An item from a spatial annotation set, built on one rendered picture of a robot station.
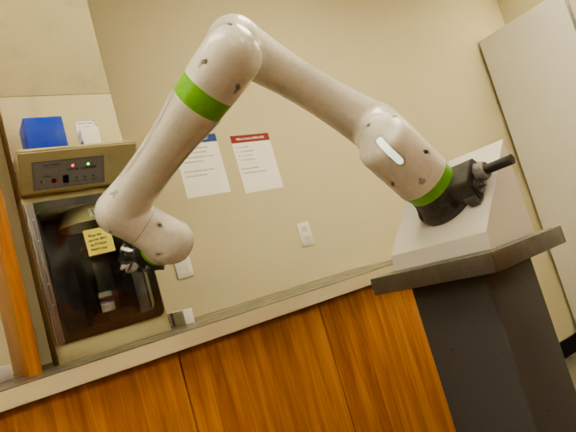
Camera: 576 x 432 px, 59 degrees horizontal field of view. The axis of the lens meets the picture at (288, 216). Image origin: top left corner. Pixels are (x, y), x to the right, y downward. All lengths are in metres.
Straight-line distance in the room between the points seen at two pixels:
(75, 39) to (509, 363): 1.52
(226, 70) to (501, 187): 0.64
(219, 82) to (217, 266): 1.27
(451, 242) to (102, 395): 0.85
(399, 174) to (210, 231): 1.22
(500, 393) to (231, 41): 0.89
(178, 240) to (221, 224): 1.05
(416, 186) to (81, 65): 1.12
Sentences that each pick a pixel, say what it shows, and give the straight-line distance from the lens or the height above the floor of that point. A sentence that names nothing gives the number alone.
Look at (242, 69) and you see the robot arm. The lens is 1.01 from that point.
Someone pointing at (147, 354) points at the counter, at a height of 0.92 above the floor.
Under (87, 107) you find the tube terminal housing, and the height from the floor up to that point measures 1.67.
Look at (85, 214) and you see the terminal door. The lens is 1.59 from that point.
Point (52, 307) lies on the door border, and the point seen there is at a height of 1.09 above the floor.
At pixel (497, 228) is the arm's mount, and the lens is 1.15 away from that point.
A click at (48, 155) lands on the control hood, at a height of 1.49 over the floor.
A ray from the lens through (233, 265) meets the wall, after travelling 2.20.
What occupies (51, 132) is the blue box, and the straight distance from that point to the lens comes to 1.55.
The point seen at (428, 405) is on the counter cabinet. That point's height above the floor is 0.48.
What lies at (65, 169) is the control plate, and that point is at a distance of 1.56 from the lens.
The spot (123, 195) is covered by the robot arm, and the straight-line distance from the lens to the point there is 1.14.
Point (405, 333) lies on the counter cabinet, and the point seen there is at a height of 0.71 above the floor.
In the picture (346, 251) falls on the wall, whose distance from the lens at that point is 2.55.
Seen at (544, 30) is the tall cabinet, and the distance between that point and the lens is 3.78.
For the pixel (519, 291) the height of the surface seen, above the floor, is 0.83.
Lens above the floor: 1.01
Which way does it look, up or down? 6 degrees up
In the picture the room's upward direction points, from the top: 16 degrees counter-clockwise
